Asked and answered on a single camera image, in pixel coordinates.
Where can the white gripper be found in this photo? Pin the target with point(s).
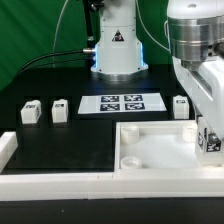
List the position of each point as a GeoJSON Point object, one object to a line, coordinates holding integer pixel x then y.
{"type": "Point", "coordinates": [205, 87]}

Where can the white square tabletop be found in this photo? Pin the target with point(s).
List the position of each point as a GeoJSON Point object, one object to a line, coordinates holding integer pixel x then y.
{"type": "Point", "coordinates": [164, 145]}

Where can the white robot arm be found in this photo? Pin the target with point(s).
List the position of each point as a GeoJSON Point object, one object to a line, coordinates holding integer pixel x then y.
{"type": "Point", "coordinates": [195, 33]}

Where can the white marker sheet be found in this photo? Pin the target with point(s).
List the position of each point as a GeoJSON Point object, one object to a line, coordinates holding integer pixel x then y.
{"type": "Point", "coordinates": [142, 102]}

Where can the white U-shaped fence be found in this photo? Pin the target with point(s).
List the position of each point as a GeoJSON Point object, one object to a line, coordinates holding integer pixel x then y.
{"type": "Point", "coordinates": [145, 183]}

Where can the green backdrop curtain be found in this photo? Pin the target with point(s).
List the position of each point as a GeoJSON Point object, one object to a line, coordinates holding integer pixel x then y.
{"type": "Point", "coordinates": [31, 28]}

